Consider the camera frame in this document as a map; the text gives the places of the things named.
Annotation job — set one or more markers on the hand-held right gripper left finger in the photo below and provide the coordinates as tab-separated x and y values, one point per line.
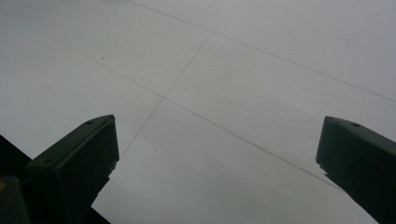
74	168

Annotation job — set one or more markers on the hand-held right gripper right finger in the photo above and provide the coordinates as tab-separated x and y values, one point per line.
361	161

